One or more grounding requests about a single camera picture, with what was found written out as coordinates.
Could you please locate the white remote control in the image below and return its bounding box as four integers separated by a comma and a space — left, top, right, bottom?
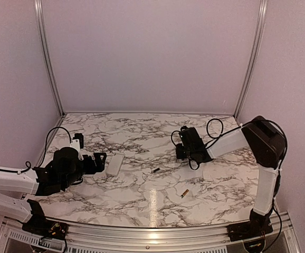
106, 153, 125, 177

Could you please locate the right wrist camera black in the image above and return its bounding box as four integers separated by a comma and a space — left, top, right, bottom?
179, 125, 189, 134

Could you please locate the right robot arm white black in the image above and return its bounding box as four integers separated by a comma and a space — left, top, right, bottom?
174, 116, 288, 236

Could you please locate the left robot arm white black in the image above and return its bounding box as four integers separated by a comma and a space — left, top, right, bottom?
0, 147, 107, 235

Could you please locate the aluminium frame post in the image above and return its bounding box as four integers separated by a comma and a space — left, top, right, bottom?
233, 0, 268, 121
34, 0, 65, 118

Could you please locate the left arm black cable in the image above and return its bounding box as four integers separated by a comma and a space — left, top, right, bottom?
43, 126, 71, 159

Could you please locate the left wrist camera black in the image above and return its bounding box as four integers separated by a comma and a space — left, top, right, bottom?
70, 133, 84, 161

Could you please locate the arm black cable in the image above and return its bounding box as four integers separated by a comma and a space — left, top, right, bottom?
206, 118, 288, 164
43, 126, 71, 159

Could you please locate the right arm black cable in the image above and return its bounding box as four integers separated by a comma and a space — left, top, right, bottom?
206, 118, 288, 164

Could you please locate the right aluminium frame post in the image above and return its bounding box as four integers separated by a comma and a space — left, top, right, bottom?
233, 0, 268, 121

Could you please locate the left aluminium frame post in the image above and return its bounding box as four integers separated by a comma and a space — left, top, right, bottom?
34, 0, 65, 118

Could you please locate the gold green AAA battery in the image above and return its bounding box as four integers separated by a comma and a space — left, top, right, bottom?
180, 189, 189, 198

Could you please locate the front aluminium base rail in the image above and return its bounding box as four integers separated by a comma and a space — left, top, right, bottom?
0, 212, 302, 252

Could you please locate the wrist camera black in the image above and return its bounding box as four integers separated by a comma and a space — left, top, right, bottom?
179, 125, 189, 134
70, 133, 84, 161

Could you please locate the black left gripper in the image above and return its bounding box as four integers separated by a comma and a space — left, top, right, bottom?
62, 152, 107, 189

